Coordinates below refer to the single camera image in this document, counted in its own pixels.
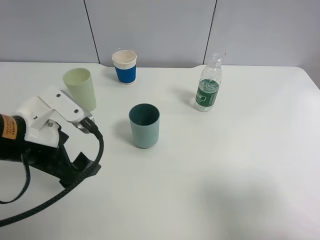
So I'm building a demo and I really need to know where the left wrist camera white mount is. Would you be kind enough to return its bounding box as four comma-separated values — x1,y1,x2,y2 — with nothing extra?
14,85,95,148

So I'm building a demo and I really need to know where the teal plastic cup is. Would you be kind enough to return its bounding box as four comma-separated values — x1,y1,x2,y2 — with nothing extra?
128,103,160,149

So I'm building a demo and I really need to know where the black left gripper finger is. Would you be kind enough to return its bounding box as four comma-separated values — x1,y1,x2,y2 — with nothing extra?
58,152,94,188

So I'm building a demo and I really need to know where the blue white paper cup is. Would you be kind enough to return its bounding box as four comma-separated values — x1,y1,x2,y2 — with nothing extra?
112,49,137,85

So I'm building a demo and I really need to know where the clear green-label water bottle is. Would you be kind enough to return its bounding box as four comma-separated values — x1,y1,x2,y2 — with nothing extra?
194,53,222,112

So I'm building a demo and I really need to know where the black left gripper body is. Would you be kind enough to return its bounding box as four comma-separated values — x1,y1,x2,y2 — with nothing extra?
22,125,75,175

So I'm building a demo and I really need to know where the light green plastic cup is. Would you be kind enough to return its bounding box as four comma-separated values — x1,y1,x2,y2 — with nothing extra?
62,68,97,112

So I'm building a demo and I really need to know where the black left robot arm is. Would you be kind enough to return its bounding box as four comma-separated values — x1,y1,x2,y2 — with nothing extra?
0,114,94,188

